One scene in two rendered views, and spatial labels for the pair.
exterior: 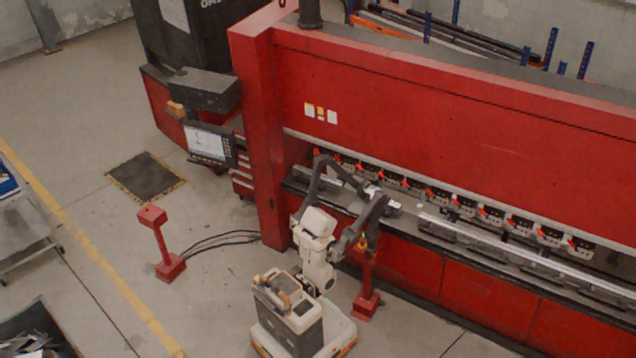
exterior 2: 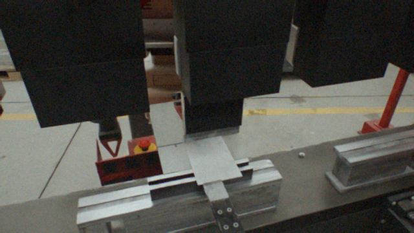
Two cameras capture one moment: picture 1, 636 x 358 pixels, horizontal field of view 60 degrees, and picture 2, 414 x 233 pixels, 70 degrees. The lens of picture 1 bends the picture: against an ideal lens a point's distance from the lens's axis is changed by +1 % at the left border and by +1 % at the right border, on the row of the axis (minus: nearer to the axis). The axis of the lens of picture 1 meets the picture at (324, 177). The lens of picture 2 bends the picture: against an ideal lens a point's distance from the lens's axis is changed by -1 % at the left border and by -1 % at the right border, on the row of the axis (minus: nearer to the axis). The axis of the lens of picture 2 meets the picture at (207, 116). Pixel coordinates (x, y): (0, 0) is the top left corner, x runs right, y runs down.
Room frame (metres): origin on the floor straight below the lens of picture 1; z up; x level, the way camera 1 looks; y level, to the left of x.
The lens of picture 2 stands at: (3.57, -0.72, 1.40)
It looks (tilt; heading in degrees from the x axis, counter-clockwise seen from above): 33 degrees down; 129
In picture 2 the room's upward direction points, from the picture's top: straight up
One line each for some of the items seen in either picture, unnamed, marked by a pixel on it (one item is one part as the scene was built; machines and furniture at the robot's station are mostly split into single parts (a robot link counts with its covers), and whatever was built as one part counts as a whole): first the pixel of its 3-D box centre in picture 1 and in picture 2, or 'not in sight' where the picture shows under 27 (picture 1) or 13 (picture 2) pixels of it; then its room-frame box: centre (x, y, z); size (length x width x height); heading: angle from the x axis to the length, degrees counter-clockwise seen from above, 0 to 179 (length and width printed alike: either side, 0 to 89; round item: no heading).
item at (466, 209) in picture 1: (467, 203); not in sight; (2.88, -1.03, 1.26); 0.15 x 0.09 x 0.17; 56
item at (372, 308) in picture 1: (365, 304); not in sight; (2.90, -0.30, 0.06); 0.25 x 0.20 x 0.12; 148
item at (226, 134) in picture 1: (213, 142); not in sight; (3.55, 0.88, 1.42); 0.45 x 0.12 x 0.36; 64
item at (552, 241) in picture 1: (552, 233); not in sight; (2.54, -1.53, 1.26); 0.15 x 0.09 x 0.17; 56
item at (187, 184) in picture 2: not in sight; (201, 178); (3.30, -0.41, 0.98); 0.20 x 0.03 x 0.03; 56
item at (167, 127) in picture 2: (363, 204); (193, 129); (3.19, -0.31, 1.00); 0.26 x 0.18 x 0.01; 146
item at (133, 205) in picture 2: (379, 202); (185, 204); (3.28, -0.44, 0.92); 0.39 x 0.06 x 0.10; 56
